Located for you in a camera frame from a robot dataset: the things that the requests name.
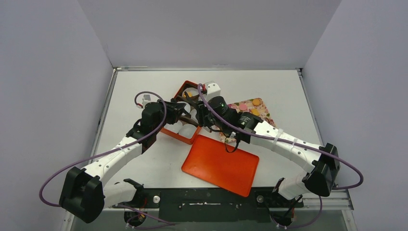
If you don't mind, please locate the orange cookie tin box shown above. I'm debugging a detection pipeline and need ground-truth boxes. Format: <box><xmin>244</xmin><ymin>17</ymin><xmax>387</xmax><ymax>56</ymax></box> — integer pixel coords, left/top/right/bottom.
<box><xmin>161</xmin><ymin>80</ymin><xmax>202</xmax><ymax>145</ymax></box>

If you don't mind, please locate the floral tray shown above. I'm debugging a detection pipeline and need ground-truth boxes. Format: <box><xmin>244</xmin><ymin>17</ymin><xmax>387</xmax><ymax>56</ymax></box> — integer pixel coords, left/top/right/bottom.
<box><xmin>223</xmin><ymin>98</ymin><xmax>276</xmax><ymax>143</ymax></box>

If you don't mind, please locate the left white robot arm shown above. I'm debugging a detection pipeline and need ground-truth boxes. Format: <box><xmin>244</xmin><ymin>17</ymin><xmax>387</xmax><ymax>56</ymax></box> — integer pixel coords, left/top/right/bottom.
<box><xmin>59</xmin><ymin>100</ymin><xmax>186</xmax><ymax>223</ymax></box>

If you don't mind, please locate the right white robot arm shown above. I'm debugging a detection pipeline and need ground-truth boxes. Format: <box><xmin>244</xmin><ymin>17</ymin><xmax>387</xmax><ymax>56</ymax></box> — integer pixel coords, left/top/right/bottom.
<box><xmin>193</xmin><ymin>96</ymin><xmax>340</xmax><ymax>206</ymax></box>

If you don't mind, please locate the white paper cup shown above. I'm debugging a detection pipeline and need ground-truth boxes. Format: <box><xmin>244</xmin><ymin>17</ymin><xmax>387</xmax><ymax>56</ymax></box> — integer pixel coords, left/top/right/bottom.
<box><xmin>165</xmin><ymin>121</ymin><xmax>183</xmax><ymax>134</ymax></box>
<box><xmin>178</xmin><ymin>124</ymin><xmax>197</xmax><ymax>139</ymax></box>

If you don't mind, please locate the pink round cookie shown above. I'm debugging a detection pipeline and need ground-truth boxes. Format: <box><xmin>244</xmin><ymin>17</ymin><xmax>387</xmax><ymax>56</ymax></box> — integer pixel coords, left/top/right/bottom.
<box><xmin>239</xmin><ymin>103</ymin><xmax>248</xmax><ymax>111</ymax></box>

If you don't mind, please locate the round orange cookie top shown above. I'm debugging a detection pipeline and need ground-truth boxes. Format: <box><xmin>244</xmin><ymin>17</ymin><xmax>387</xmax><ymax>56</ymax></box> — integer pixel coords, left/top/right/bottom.
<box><xmin>252</xmin><ymin>99</ymin><xmax>261</xmax><ymax>106</ymax></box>

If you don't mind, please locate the orange tin lid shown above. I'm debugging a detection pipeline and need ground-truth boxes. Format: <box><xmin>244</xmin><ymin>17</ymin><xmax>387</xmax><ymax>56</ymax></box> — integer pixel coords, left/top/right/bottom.
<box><xmin>181</xmin><ymin>135</ymin><xmax>259</xmax><ymax>197</ymax></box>

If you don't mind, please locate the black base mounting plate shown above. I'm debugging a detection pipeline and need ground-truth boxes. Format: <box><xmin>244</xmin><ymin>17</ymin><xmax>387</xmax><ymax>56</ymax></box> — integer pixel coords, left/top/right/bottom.
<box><xmin>124</xmin><ymin>187</ymin><xmax>304</xmax><ymax>223</ymax></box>

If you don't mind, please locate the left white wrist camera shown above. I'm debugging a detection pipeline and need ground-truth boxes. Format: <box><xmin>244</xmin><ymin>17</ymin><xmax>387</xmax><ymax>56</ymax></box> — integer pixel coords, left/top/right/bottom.
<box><xmin>142</xmin><ymin>94</ymin><xmax>152</xmax><ymax>108</ymax></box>

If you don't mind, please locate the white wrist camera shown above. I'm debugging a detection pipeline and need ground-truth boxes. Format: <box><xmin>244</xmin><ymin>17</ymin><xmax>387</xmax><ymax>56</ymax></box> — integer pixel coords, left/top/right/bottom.
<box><xmin>203</xmin><ymin>81</ymin><xmax>221</xmax><ymax>101</ymax></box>
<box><xmin>142</xmin><ymin>94</ymin><xmax>152</xmax><ymax>108</ymax></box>

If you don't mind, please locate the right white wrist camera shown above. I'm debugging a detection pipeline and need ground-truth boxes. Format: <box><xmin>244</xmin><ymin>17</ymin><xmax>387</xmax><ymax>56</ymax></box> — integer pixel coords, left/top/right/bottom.
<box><xmin>203</xmin><ymin>81</ymin><xmax>221</xmax><ymax>101</ymax></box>

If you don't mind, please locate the aluminium frame rail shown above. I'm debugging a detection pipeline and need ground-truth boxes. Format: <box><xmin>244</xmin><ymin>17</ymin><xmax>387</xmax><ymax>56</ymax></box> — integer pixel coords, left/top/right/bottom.
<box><xmin>114</xmin><ymin>65</ymin><xmax>303</xmax><ymax>72</ymax></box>

